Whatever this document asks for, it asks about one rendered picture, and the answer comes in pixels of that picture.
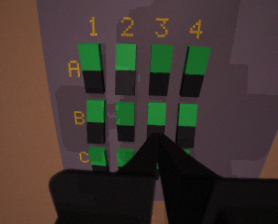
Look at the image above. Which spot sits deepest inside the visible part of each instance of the grey switch panel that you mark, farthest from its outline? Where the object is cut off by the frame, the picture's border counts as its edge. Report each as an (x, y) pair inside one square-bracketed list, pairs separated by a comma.
[(202, 72)]

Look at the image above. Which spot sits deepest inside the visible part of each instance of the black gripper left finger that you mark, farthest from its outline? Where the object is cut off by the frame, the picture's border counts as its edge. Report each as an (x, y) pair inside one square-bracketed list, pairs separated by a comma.
[(128, 191)]

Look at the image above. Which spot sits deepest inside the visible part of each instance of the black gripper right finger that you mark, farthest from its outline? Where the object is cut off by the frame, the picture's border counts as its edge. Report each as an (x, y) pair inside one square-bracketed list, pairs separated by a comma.
[(194, 194)]

